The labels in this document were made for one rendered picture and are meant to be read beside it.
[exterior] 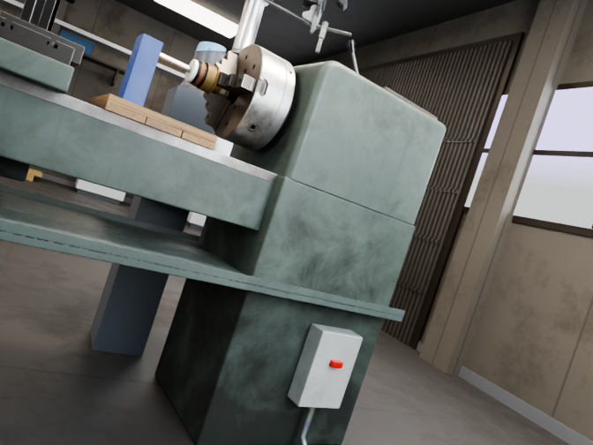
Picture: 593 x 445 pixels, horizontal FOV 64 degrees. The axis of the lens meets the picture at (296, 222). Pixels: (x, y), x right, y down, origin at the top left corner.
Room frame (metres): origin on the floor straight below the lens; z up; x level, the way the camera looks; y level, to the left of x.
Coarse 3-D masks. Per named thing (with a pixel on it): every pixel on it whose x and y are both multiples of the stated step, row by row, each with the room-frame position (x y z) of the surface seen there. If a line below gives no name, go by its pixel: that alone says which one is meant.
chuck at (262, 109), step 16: (256, 48) 1.48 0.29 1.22; (240, 64) 1.54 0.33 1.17; (256, 64) 1.44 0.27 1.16; (272, 64) 1.44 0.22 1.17; (272, 80) 1.42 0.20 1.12; (240, 96) 1.48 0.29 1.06; (256, 96) 1.40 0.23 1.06; (272, 96) 1.42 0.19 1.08; (240, 112) 1.44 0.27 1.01; (256, 112) 1.42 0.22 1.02; (272, 112) 1.44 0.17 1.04; (224, 128) 1.51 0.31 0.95; (240, 128) 1.45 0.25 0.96; (240, 144) 1.54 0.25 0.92
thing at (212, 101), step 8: (208, 96) 1.49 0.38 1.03; (216, 96) 1.50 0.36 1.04; (224, 96) 1.53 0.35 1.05; (208, 104) 1.51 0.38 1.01; (216, 104) 1.51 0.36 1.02; (224, 104) 1.52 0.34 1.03; (208, 112) 1.55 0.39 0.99; (216, 112) 1.53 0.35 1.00; (224, 112) 1.53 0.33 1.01; (208, 120) 1.53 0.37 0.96; (216, 120) 1.54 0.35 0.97; (216, 128) 1.56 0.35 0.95
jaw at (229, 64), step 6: (228, 54) 1.55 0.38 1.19; (234, 54) 1.56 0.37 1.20; (222, 60) 1.52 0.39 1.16; (228, 60) 1.53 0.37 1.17; (234, 60) 1.55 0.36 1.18; (222, 66) 1.51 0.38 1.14; (228, 66) 1.52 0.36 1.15; (234, 66) 1.54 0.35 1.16; (228, 72) 1.51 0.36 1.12; (234, 72) 1.53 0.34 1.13
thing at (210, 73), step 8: (200, 64) 1.42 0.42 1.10; (208, 64) 1.44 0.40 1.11; (200, 72) 1.42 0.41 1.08; (208, 72) 1.43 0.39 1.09; (216, 72) 1.44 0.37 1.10; (192, 80) 1.43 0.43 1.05; (200, 80) 1.43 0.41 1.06; (208, 80) 1.43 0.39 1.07; (216, 80) 1.44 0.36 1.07; (200, 88) 1.46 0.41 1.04; (208, 88) 1.45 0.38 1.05; (216, 88) 1.47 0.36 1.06
